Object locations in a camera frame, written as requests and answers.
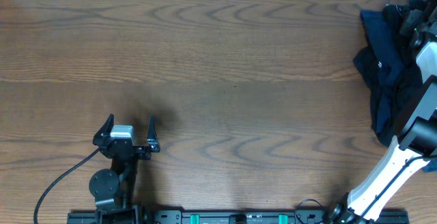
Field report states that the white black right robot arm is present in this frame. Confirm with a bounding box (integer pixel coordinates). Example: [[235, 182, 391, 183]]
[[324, 0, 436, 223]]

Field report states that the navy blue garment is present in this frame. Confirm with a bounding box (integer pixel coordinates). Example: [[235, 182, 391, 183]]
[[354, 10, 404, 134]]

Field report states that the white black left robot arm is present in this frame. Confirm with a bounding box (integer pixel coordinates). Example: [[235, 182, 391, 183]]
[[89, 115, 160, 223]]

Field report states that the black garment pile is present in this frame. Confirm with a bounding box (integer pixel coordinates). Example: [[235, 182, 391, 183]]
[[353, 0, 436, 146]]

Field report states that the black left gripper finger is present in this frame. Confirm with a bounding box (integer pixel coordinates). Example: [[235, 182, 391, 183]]
[[147, 115, 160, 152], [92, 114, 114, 146]]

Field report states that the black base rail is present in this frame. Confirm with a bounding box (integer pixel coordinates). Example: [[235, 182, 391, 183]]
[[67, 210, 410, 224]]

